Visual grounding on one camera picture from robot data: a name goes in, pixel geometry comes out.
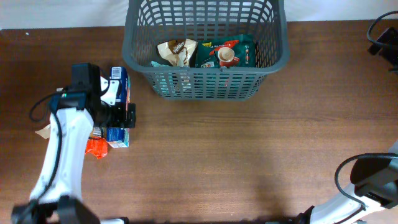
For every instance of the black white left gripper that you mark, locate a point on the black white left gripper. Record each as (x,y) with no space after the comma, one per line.
(120,119)

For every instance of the blue tissue pack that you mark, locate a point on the blue tissue pack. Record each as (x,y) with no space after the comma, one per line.
(117,96)

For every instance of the mint green snack wrapper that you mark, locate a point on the mint green snack wrapper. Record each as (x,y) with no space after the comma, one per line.
(161,79)

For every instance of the beige brown snack bag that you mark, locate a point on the beige brown snack bag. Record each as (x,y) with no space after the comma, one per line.
(44,132)
(177,52)

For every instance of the green Nescafe coffee bag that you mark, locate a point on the green Nescafe coffee bag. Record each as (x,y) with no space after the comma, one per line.
(235,51)

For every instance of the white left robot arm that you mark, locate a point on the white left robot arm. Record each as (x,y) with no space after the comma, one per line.
(90,101)

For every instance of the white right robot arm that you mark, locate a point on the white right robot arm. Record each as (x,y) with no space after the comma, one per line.
(372,188)

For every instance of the grey plastic lattice basket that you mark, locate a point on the grey plastic lattice basket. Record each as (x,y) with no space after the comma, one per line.
(150,23)

